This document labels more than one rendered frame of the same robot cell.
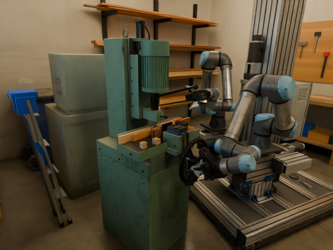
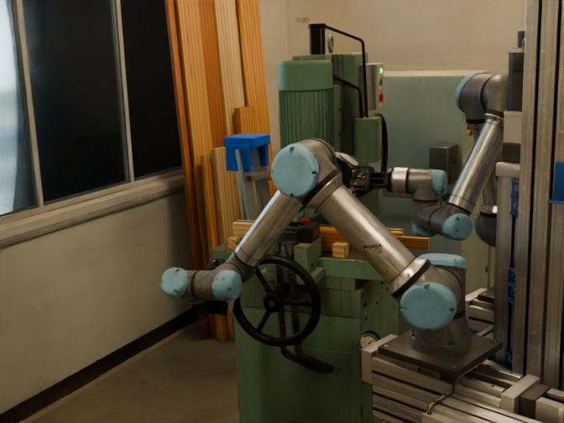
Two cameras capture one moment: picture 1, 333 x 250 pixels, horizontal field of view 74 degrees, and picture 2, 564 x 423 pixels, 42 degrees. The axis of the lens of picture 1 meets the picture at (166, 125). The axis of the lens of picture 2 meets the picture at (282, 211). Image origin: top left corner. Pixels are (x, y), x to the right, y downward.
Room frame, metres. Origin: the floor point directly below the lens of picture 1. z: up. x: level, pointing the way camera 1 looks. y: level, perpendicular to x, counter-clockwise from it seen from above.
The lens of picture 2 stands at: (0.50, -2.14, 1.56)
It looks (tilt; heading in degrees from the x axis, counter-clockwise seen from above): 13 degrees down; 69
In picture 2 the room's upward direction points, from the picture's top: 2 degrees counter-clockwise
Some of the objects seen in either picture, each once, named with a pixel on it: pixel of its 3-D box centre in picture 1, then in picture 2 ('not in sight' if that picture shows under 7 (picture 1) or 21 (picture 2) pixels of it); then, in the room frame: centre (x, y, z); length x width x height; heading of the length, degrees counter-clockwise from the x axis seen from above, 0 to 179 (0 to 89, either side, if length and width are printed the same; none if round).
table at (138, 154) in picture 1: (167, 141); (303, 260); (1.38, -0.01, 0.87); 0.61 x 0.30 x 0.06; 138
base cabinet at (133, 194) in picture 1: (143, 193); (322, 376); (1.52, 0.17, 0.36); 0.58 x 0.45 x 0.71; 48
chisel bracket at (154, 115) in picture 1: (153, 115); (310, 205); (1.45, 0.09, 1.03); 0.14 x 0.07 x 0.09; 48
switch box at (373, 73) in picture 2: not in sight; (372, 86); (1.75, 0.22, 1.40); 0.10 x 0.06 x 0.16; 48
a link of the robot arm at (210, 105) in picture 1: (213, 106); (428, 216); (1.63, -0.35, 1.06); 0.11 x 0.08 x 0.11; 91
